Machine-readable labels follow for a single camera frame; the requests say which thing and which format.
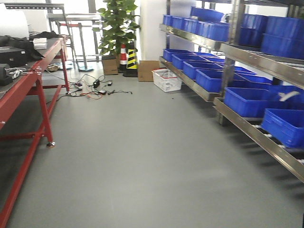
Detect cardboard box on floor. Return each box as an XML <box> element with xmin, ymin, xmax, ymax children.
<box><xmin>138</xmin><ymin>60</ymin><xmax>160</xmax><ymax>82</ymax></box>

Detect black yellow traffic cone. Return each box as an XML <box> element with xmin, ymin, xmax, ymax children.
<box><xmin>123</xmin><ymin>42</ymin><xmax>138</xmax><ymax>77</ymax></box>

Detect orange white traffic cone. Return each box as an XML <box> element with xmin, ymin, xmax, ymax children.
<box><xmin>118</xmin><ymin>44</ymin><xmax>127</xmax><ymax>73</ymax></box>

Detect green potted plant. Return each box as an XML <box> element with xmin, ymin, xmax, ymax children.
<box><xmin>97</xmin><ymin>0</ymin><xmax>140</xmax><ymax>56</ymax></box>

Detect white wire basket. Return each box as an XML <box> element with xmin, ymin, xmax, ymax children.
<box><xmin>152</xmin><ymin>68</ymin><xmax>181</xmax><ymax>92</ymax></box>

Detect cables on floor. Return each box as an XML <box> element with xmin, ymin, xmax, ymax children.
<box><xmin>45</xmin><ymin>71</ymin><xmax>133</xmax><ymax>100</ymax></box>

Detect red table frame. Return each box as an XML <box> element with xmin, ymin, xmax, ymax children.
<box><xmin>0</xmin><ymin>36</ymin><xmax>70</xmax><ymax>228</ymax></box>

